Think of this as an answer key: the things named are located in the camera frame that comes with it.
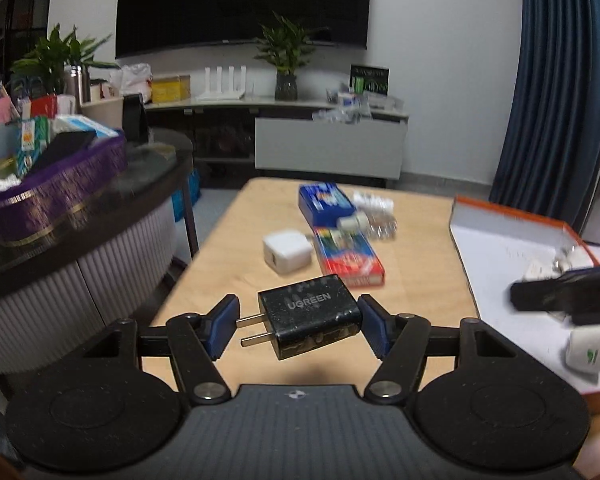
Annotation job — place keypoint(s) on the black tablet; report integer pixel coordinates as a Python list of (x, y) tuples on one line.
[(65, 147)]

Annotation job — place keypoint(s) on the clear acrylic holder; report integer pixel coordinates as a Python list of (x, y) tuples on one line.
[(386, 102)]

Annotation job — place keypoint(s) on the green plant in glass vase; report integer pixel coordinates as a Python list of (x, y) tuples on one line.
[(286, 85)]

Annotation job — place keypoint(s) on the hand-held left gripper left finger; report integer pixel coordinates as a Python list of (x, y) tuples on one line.
[(222, 327)]

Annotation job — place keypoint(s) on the white USB charger cube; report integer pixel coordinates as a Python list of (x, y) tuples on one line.
[(286, 250)]

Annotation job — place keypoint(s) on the large green potted plant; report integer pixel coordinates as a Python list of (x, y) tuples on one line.
[(55, 55)]

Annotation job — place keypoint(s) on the pink packet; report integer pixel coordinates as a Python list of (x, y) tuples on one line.
[(2, 110)]

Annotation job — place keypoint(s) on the black wall charger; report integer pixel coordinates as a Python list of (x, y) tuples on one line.
[(310, 315)]

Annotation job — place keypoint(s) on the purple fabric storage box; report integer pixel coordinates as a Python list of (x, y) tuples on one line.
[(70, 185)]

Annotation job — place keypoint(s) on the black television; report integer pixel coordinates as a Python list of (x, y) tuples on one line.
[(240, 0)]

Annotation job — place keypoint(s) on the blue card box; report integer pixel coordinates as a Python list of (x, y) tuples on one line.
[(325, 200)]

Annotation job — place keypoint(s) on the white router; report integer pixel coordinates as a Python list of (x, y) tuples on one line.
[(220, 91)]

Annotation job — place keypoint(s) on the black round side table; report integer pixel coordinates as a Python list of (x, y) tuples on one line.
[(105, 280)]

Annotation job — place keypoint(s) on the yellow box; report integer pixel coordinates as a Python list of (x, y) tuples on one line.
[(170, 87)]

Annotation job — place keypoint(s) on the small white plastic bottle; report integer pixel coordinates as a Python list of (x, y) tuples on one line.
[(375, 202)]

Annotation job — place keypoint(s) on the blue plastic bag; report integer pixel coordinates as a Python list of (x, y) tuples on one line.
[(187, 195)]

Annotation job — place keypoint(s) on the dark blue curtain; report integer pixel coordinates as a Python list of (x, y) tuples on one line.
[(555, 85)]

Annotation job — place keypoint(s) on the red playing card box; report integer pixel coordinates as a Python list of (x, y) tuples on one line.
[(350, 260)]

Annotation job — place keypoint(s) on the clear plastic bag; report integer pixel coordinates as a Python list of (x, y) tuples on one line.
[(340, 115)]

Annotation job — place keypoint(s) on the light blue white box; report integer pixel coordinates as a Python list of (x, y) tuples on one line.
[(85, 124)]

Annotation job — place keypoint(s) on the white plastic bag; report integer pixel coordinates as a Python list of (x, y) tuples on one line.
[(132, 77)]

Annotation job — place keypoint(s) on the green white patterned carton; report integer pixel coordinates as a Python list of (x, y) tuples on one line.
[(32, 140)]

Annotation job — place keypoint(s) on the black green sign card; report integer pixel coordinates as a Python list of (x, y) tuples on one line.
[(369, 79)]

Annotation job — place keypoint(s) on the small blue white box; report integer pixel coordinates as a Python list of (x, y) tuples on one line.
[(351, 100)]

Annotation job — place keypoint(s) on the steel thermos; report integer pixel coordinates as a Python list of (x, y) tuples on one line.
[(77, 85)]

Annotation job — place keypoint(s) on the white TV cabinet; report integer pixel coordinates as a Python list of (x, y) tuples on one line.
[(330, 145)]

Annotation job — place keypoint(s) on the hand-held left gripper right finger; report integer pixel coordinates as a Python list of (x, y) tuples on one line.
[(375, 327)]

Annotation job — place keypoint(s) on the clear glass bottle white cap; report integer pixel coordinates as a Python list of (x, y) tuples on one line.
[(372, 225)]

